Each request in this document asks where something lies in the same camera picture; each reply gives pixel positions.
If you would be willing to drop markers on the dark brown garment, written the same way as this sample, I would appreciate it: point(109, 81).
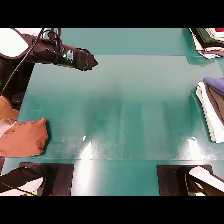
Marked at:
point(218, 103)

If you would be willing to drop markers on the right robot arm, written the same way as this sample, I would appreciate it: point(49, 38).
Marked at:
point(203, 180)

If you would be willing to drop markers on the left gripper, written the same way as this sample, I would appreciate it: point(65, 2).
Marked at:
point(86, 59)

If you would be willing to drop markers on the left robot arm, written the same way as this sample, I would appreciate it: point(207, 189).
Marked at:
point(43, 51)

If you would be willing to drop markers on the tan garment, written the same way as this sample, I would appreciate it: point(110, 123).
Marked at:
point(7, 111)

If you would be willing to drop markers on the orange garment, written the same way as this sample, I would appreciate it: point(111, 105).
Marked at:
point(26, 138)

